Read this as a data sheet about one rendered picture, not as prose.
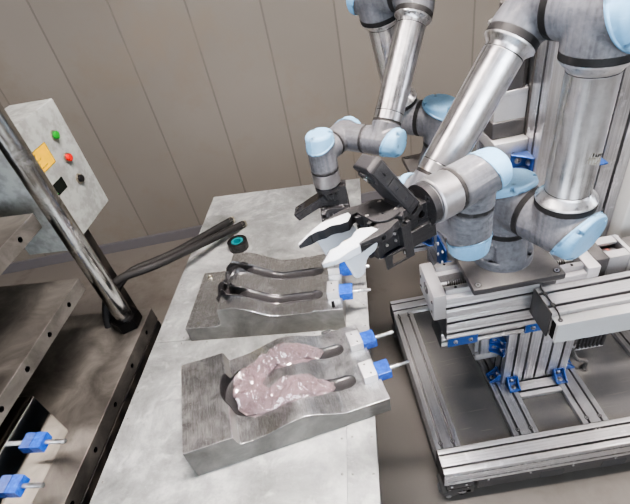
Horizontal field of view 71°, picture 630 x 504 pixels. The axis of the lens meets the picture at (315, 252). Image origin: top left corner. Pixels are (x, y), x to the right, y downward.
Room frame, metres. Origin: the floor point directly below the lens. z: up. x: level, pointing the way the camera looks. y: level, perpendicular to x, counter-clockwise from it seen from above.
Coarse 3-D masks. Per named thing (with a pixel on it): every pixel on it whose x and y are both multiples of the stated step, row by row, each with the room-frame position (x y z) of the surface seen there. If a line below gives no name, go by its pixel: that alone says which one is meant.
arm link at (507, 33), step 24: (528, 0) 0.77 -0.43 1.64; (504, 24) 0.78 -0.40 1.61; (528, 24) 0.76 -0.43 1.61; (504, 48) 0.77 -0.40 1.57; (528, 48) 0.76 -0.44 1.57; (480, 72) 0.77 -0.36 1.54; (504, 72) 0.75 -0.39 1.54; (456, 96) 0.78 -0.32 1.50; (480, 96) 0.74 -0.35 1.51; (456, 120) 0.74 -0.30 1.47; (480, 120) 0.73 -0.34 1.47; (432, 144) 0.75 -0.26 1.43; (456, 144) 0.72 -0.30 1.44; (432, 168) 0.71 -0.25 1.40
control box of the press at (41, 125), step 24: (24, 120) 1.38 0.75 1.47; (48, 120) 1.47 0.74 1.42; (48, 144) 1.42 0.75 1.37; (72, 144) 1.52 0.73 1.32; (0, 168) 1.26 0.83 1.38; (48, 168) 1.36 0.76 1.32; (72, 168) 1.46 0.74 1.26; (0, 192) 1.27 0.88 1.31; (24, 192) 1.26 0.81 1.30; (72, 192) 1.40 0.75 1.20; (96, 192) 1.50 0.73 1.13; (72, 216) 1.34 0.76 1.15; (96, 216) 1.44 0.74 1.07; (48, 240) 1.26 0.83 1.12
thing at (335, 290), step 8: (328, 288) 0.97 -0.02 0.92; (336, 288) 0.96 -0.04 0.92; (344, 288) 0.97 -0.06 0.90; (352, 288) 0.97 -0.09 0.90; (360, 288) 0.96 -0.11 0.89; (368, 288) 0.96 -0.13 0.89; (328, 296) 0.95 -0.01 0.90; (336, 296) 0.95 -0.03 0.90; (344, 296) 0.95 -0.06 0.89; (352, 296) 0.94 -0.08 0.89
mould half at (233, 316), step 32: (256, 256) 1.19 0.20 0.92; (320, 256) 1.16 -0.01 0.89; (256, 288) 1.05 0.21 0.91; (288, 288) 1.05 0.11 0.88; (320, 288) 1.01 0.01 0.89; (192, 320) 1.02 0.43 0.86; (224, 320) 0.97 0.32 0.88; (256, 320) 0.95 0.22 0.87; (288, 320) 0.93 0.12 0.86; (320, 320) 0.91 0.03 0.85
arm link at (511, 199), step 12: (516, 168) 0.86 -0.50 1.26; (516, 180) 0.81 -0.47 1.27; (528, 180) 0.79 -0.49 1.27; (504, 192) 0.78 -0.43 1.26; (516, 192) 0.77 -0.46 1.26; (528, 192) 0.77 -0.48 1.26; (504, 204) 0.78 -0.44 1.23; (516, 204) 0.76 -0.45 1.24; (504, 216) 0.77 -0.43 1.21; (516, 216) 0.74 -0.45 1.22; (492, 228) 0.79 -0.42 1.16; (504, 228) 0.78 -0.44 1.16
